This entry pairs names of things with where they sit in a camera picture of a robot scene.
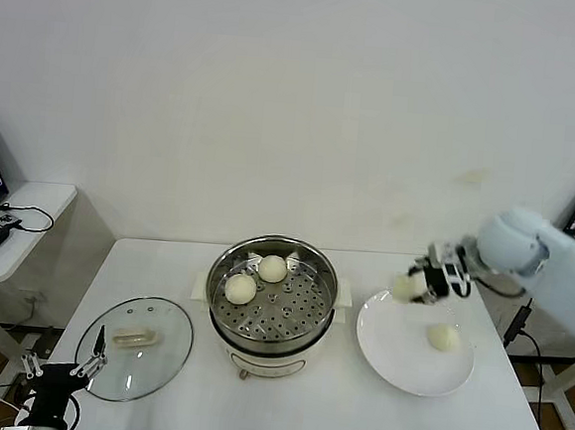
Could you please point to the white electric cooker pot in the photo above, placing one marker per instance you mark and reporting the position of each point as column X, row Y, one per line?
column 275, row 366

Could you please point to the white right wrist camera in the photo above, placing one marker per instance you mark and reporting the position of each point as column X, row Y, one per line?
column 454, row 277

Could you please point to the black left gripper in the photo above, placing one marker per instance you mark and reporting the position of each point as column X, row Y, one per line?
column 52, row 386

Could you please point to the perforated steel steamer basket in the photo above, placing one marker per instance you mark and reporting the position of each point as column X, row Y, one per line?
column 289, row 315

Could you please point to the round glass lid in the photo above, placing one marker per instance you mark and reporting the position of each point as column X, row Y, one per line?
column 156, row 364

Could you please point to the white side table with label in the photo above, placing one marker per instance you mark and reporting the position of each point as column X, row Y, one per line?
column 564, row 396

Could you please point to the white side table with mouse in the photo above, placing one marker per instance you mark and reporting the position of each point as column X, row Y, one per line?
column 44, row 201

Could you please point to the white steamed baozi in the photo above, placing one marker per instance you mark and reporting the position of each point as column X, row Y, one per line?
column 403, row 288
column 272, row 268
column 443, row 337
column 240, row 289

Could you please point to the small grey QR device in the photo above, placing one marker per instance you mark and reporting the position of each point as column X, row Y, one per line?
column 4, row 220

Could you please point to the round white plate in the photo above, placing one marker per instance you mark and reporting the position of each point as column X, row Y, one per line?
column 406, row 349

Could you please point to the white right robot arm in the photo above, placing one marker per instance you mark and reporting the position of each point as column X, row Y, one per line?
column 561, row 276

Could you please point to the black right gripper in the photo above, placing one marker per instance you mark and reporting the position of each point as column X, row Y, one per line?
column 434, row 281

